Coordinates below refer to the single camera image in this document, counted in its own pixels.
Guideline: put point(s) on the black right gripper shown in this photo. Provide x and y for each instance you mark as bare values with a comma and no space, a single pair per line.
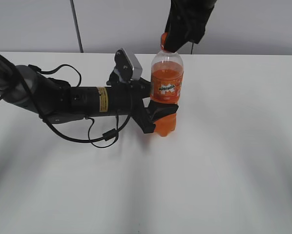
187,22

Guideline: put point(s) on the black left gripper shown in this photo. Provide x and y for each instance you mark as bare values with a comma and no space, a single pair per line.
127,99

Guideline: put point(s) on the orange bottle cap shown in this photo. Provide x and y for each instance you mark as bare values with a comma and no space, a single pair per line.
163,40

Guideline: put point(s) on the orange Mirinda soda bottle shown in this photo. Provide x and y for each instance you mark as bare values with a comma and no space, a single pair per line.
166,77

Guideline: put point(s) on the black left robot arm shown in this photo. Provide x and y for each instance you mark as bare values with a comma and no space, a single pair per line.
57,102

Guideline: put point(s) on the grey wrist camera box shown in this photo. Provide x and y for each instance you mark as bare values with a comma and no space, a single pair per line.
127,66

